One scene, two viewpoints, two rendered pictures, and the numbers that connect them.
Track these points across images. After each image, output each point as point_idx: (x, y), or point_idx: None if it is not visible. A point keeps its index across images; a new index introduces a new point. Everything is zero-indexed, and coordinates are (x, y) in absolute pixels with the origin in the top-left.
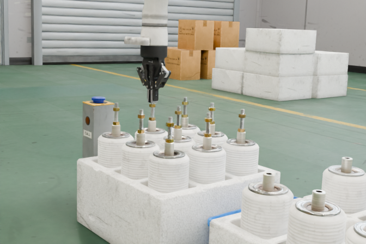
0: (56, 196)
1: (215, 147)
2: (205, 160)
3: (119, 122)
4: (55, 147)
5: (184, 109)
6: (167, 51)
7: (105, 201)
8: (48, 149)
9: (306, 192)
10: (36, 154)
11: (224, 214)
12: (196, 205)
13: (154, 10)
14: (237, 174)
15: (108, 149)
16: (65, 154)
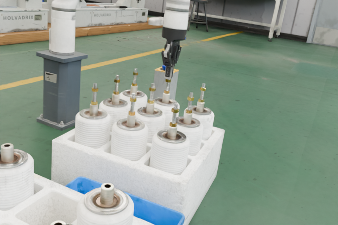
0: None
1: (134, 127)
2: (112, 132)
3: (134, 84)
4: (240, 107)
5: (200, 94)
6: (180, 34)
7: None
8: (232, 107)
9: None
10: (217, 106)
11: (96, 182)
12: (82, 161)
13: None
14: (150, 162)
15: None
16: (231, 114)
